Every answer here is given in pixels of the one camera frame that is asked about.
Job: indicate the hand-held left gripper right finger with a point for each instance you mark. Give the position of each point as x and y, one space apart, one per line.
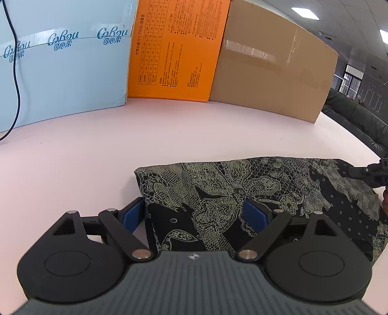
254 215

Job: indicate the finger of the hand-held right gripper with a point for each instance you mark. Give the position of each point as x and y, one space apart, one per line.
362 172

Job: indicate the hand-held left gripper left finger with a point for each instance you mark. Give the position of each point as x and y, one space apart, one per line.
132 215

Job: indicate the dark lace-print shirt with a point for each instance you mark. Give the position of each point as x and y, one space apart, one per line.
242 200

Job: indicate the black leather sofa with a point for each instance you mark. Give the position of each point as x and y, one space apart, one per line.
357 121

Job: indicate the window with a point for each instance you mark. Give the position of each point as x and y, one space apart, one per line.
351 79

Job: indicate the brown cardboard box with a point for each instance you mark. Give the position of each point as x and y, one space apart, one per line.
272 69

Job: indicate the ceiling light panel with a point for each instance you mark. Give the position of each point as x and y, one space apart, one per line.
304 13
384 32

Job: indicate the light blue foam board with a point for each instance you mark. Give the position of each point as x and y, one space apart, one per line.
60 63

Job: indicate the orange printed box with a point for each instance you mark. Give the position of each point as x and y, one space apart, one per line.
177 51

